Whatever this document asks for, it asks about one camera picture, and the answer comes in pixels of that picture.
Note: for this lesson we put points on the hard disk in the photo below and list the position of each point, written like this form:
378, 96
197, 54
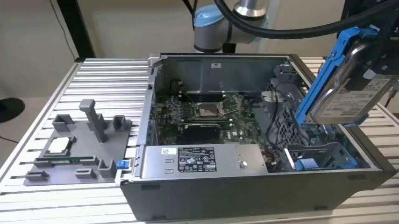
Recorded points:
349, 105

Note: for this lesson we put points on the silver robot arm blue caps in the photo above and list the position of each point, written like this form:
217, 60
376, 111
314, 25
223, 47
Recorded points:
215, 35

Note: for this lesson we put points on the grey metal disk bay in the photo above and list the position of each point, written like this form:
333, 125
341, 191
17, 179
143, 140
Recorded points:
281, 130

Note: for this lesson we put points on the blue disk carrier in bay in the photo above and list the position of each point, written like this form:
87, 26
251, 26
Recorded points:
307, 163

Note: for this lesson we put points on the green motherboard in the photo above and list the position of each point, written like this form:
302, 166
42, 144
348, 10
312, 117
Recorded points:
246, 133

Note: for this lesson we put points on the CPU socket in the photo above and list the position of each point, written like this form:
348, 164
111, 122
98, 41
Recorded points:
206, 109

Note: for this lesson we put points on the black graphics card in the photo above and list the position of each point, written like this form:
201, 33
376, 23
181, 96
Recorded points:
201, 133

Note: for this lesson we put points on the black open PC case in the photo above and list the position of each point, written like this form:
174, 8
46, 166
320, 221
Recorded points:
218, 198

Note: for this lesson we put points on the silver power supply with label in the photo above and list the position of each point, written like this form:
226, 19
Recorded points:
155, 161

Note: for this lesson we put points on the blue case latch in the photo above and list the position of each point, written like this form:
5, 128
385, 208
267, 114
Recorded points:
122, 164

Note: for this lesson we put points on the grey parts rack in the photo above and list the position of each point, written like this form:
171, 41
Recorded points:
81, 140

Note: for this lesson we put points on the silver CPU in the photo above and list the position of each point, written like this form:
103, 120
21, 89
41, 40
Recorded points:
59, 145

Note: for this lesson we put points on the green RAM stick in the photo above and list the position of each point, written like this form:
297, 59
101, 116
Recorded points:
62, 159

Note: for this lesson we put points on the black round stand base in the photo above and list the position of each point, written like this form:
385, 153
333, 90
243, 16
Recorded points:
11, 109

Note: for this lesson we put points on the black frame post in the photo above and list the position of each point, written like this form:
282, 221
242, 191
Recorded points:
78, 30

